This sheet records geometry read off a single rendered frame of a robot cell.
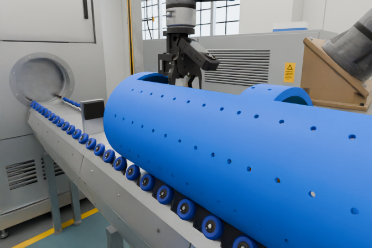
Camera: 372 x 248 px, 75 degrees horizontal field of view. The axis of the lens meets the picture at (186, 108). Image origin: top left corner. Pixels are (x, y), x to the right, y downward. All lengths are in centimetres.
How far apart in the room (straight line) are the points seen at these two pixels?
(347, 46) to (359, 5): 244
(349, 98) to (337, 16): 250
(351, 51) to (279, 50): 128
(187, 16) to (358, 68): 46
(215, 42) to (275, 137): 200
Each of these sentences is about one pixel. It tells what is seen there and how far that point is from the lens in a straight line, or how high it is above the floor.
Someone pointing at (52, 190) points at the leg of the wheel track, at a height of 35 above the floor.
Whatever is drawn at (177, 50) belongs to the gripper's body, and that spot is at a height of 130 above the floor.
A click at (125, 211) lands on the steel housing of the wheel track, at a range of 76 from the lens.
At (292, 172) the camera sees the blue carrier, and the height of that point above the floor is 115.
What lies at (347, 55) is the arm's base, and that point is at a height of 128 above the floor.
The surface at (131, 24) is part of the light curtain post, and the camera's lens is 142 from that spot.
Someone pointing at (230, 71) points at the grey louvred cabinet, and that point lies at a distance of 222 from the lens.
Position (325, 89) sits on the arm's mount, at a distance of 77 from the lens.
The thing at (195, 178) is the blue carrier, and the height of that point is 108.
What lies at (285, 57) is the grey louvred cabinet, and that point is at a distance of 200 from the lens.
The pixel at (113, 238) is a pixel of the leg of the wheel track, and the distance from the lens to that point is 109.
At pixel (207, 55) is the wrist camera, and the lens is 56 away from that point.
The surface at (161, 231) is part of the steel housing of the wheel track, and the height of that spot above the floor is 88.
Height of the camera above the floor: 129
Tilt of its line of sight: 13 degrees down
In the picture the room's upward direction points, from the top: straight up
